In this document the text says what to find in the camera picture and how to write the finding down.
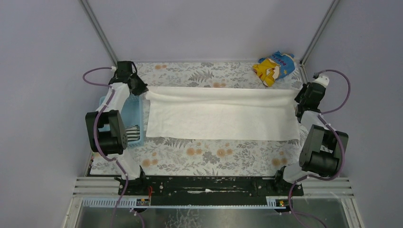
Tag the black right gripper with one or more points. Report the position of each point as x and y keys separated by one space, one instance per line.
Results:
x=301 y=99

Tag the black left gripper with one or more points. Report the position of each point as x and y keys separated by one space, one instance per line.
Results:
x=138 y=86

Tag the green white striped towel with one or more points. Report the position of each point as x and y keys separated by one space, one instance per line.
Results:
x=133 y=133

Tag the white fluffy towel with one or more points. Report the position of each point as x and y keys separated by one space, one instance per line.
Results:
x=222 y=113

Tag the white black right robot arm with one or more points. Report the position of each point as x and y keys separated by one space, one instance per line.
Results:
x=323 y=153

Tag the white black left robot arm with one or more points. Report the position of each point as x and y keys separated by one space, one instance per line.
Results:
x=118 y=123

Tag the light blue plastic basket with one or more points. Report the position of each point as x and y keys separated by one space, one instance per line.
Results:
x=131 y=114

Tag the blue yellow cartoon towel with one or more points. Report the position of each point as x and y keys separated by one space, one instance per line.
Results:
x=274 y=67

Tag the floral patterned table mat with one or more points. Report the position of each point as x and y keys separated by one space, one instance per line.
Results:
x=169 y=156

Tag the white slotted cable duct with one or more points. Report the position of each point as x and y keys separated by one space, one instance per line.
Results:
x=154 y=203

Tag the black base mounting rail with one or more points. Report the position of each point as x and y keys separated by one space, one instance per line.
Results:
x=207 y=188

